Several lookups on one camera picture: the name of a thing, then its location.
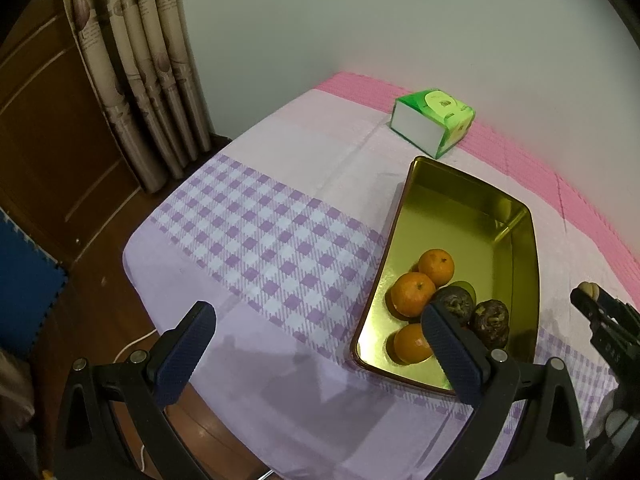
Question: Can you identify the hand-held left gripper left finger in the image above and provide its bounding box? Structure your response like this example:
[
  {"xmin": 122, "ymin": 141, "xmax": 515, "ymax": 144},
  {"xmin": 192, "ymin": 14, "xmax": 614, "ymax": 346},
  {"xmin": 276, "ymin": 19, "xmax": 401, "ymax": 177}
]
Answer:
[{"xmin": 54, "ymin": 301, "xmax": 217, "ymax": 480}]

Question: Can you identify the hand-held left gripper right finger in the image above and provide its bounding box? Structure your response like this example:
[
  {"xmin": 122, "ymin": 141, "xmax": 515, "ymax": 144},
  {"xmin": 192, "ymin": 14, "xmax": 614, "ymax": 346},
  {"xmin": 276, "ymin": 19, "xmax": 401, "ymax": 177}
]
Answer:
[{"xmin": 421, "ymin": 302, "xmax": 587, "ymax": 480}]

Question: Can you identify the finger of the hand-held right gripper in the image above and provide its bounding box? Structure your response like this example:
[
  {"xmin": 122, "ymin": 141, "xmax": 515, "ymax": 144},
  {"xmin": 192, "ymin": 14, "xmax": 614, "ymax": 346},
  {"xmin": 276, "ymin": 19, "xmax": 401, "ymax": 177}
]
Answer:
[
  {"xmin": 570, "ymin": 289, "xmax": 627, "ymax": 349},
  {"xmin": 594, "ymin": 285, "xmax": 640, "ymax": 332}
]

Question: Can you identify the yellow-orange citrus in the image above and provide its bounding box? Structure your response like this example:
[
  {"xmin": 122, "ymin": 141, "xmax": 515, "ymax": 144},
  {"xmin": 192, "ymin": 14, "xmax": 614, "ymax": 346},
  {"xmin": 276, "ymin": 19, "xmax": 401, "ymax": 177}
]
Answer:
[{"xmin": 393, "ymin": 323, "xmax": 435, "ymax": 365}]

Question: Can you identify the dark wrinkled passion fruit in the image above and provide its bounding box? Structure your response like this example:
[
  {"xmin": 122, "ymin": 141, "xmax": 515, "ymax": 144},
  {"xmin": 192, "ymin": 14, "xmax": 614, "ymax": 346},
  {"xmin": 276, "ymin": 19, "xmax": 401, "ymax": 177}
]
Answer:
[
  {"xmin": 470, "ymin": 299, "xmax": 511, "ymax": 350},
  {"xmin": 431, "ymin": 285, "xmax": 476, "ymax": 327}
]

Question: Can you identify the large orange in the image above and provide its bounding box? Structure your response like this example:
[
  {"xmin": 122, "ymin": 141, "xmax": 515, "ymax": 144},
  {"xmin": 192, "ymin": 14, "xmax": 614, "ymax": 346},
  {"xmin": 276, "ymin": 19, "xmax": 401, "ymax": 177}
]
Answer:
[{"xmin": 390, "ymin": 271, "xmax": 437, "ymax": 318}]

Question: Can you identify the small orange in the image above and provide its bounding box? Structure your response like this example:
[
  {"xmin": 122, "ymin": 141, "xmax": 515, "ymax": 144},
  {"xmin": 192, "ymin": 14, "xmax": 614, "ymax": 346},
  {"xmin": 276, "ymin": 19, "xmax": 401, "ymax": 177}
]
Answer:
[{"xmin": 418, "ymin": 249, "xmax": 456, "ymax": 288}]

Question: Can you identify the maroon and gold tin box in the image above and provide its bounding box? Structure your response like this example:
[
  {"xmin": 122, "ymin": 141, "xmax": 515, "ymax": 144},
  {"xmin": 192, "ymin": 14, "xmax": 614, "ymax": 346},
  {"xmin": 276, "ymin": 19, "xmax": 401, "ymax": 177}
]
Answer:
[{"xmin": 349, "ymin": 156, "xmax": 540, "ymax": 395}]

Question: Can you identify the pink foam mat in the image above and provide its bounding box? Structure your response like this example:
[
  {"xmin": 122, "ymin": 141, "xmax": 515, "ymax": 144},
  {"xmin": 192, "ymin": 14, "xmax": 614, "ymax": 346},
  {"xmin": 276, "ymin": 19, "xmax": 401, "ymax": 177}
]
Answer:
[{"xmin": 317, "ymin": 71, "xmax": 640, "ymax": 306}]

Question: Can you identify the blue foam floor mat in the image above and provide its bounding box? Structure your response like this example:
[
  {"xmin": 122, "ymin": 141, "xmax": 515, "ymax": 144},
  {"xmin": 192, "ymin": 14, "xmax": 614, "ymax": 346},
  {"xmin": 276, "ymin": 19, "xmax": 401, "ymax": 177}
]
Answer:
[{"xmin": 0, "ymin": 207, "xmax": 68, "ymax": 361}]

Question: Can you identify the purple checked tablecloth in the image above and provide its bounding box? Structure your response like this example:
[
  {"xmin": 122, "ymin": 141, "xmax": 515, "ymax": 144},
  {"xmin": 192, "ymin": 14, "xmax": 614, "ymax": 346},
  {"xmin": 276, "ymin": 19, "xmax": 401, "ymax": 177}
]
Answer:
[{"xmin": 122, "ymin": 89, "xmax": 640, "ymax": 480}]

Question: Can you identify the green tissue pack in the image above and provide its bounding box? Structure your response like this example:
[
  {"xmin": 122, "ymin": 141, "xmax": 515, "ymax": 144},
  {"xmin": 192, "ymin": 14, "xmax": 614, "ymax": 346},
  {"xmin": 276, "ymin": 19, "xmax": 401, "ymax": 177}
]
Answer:
[{"xmin": 390, "ymin": 89, "xmax": 476, "ymax": 160}]

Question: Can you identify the brown wooden door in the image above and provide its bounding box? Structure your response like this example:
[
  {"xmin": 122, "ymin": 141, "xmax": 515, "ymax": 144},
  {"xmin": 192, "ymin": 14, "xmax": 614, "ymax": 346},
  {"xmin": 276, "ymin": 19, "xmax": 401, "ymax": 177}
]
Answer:
[{"xmin": 0, "ymin": 0, "xmax": 146, "ymax": 271}]

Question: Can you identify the beige patterned curtain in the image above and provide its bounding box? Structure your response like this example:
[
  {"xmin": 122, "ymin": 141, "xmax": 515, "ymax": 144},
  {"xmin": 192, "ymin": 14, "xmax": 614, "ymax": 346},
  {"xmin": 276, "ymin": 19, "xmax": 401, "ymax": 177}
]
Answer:
[{"xmin": 60, "ymin": 0, "xmax": 216, "ymax": 193}]

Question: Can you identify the white cable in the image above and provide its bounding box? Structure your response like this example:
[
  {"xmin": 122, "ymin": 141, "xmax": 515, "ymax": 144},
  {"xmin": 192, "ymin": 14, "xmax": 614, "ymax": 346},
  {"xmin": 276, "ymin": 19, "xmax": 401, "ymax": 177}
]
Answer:
[{"xmin": 112, "ymin": 327, "xmax": 158, "ymax": 473}]

